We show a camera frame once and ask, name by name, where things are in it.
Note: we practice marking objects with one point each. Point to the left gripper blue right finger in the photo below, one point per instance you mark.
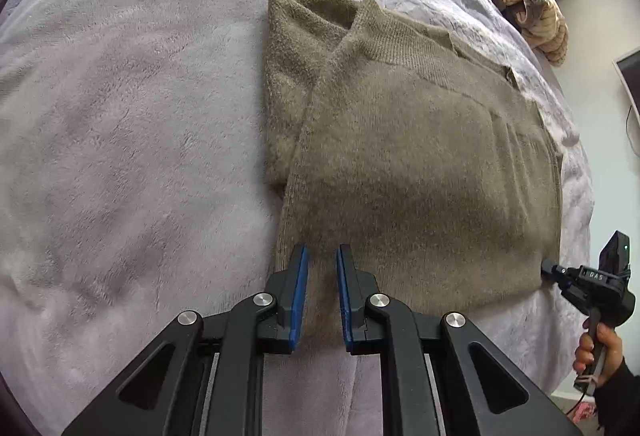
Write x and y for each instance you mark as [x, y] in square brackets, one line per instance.
[362, 335]

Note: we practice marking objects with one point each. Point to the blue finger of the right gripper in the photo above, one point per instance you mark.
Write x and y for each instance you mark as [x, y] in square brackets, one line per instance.
[554, 273]

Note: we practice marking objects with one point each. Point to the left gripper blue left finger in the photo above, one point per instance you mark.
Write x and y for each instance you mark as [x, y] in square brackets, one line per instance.
[288, 289]

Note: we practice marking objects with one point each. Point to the olive brown knit sweater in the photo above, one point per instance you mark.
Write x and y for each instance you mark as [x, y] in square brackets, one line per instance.
[395, 138]

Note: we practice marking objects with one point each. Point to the lavender fleece blanket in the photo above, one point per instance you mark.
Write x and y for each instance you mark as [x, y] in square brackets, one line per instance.
[132, 184]

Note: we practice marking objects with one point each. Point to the white monitor edge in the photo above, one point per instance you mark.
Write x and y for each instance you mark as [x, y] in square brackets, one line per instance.
[628, 68]

